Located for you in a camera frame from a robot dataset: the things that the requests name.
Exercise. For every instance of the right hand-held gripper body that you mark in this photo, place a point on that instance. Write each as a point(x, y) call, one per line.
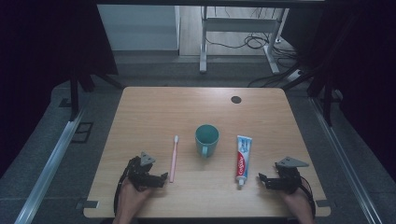
point(289, 179)

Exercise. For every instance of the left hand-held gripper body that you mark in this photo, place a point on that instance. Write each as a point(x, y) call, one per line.
point(138, 174)

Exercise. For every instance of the pink toothbrush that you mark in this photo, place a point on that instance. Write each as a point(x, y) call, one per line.
point(173, 161)

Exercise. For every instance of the white red blue toothpaste tube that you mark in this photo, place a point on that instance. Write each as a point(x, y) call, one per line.
point(243, 158)

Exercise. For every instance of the teal cup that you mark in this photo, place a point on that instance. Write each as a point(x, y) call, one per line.
point(207, 140)

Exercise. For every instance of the person's left hand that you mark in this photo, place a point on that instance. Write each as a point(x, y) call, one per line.
point(132, 197)

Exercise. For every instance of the person's right hand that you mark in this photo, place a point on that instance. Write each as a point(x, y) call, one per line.
point(297, 202)

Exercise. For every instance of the black metal stand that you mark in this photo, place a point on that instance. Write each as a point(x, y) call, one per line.
point(327, 102)
point(74, 96)

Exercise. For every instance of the dark round table grommet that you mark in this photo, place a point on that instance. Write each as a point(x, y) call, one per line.
point(236, 100)

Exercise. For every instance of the white power strip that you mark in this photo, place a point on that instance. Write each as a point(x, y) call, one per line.
point(295, 75)

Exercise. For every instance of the dark curtain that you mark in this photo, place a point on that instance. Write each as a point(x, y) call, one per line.
point(367, 62)
point(37, 62)

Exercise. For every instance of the white cabinet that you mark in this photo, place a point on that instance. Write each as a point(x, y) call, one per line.
point(137, 28)

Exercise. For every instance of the silver metal floor rail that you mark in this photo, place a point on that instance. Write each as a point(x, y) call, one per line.
point(342, 155)
point(49, 168)

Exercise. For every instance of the white metal desk frame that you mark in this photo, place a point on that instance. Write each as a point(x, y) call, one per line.
point(239, 24)

